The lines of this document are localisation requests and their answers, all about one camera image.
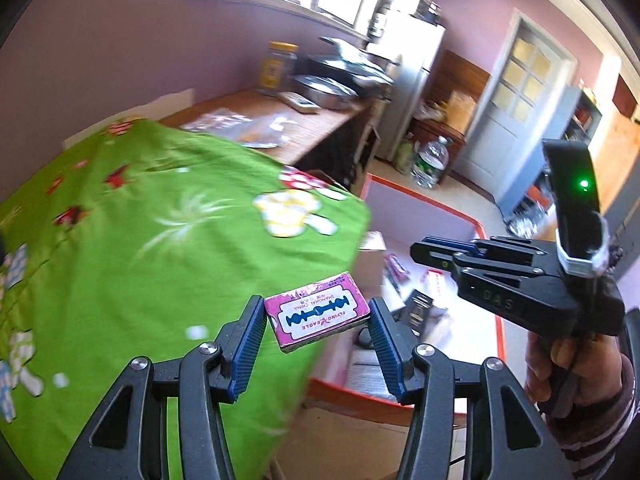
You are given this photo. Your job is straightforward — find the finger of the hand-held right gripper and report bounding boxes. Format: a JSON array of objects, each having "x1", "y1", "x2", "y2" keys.
[
  {"x1": 425, "y1": 236, "x2": 544, "y2": 257},
  {"x1": 410, "y1": 239, "x2": 547, "y2": 282}
]

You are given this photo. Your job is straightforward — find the glass jar with yellow lid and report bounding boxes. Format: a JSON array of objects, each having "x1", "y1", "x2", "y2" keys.
[{"x1": 256, "y1": 41, "x2": 299, "y2": 98}]

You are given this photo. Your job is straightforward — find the brown cardboard box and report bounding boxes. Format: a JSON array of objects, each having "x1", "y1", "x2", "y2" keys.
[{"x1": 357, "y1": 231, "x2": 388, "y2": 281}]

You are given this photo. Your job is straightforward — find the blue shelf cabinet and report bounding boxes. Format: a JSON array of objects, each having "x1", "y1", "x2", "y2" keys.
[{"x1": 495, "y1": 85, "x2": 603, "y2": 226}]

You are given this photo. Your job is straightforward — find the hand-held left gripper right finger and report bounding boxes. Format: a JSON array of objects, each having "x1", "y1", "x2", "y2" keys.
[{"x1": 368, "y1": 297, "x2": 576, "y2": 480}]

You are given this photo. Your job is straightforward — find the large water bottle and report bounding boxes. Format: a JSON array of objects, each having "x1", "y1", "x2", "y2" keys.
[{"x1": 410, "y1": 135, "x2": 451, "y2": 190}]

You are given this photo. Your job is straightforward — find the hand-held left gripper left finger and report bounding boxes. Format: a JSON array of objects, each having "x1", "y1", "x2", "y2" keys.
[{"x1": 57, "y1": 295, "x2": 268, "y2": 480}]

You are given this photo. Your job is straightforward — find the white panelled door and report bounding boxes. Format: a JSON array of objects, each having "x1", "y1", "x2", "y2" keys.
[{"x1": 452, "y1": 7, "x2": 578, "y2": 201}]

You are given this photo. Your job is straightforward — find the person's right forearm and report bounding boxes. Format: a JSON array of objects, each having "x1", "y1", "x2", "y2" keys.
[{"x1": 547, "y1": 310, "x2": 640, "y2": 480}]

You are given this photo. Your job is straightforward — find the person's right hand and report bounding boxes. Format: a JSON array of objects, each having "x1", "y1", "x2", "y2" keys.
[{"x1": 524, "y1": 330, "x2": 626, "y2": 416}]

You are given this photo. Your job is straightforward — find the red and white box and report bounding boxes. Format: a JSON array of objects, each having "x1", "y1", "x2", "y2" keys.
[{"x1": 420, "y1": 267, "x2": 458, "y2": 306}]

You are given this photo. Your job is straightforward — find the pink razor blade box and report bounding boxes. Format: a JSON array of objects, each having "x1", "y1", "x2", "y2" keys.
[{"x1": 263, "y1": 271, "x2": 372, "y2": 354}]

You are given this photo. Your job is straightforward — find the green printed cloth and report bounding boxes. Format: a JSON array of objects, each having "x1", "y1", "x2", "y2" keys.
[{"x1": 0, "y1": 119, "x2": 372, "y2": 480}]

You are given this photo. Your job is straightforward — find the wooden cabinet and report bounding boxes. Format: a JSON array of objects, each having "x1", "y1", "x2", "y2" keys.
[{"x1": 412, "y1": 50, "x2": 493, "y2": 161}]

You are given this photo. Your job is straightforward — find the cardboard bin with orange rim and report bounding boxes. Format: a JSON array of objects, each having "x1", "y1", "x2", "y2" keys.
[{"x1": 270, "y1": 172, "x2": 506, "y2": 480}]

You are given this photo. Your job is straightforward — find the metal bowls and pans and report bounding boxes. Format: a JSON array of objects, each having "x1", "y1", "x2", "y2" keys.
[{"x1": 305, "y1": 36, "x2": 401, "y2": 86}]

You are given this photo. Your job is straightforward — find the clear plastic bag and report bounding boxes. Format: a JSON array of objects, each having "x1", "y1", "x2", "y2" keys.
[{"x1": 180, "y1": 108, "x2": 301, "y2": 149}]

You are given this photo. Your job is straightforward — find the silver refrigerator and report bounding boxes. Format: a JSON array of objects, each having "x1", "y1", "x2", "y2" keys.
[{"x1": 367, "y1": 10, "x2": 447, "y2": 161}]

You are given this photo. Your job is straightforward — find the pink striped packet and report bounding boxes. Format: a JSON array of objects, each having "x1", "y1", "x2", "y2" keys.
[{"x1": 382, "y1": 254, "x2": 413, "y2": 291}]

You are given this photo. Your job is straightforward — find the metal basin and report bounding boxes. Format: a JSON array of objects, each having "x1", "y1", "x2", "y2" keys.
[{"x1": 292, "y1": 74, "x2": 361, "y2": 111}]

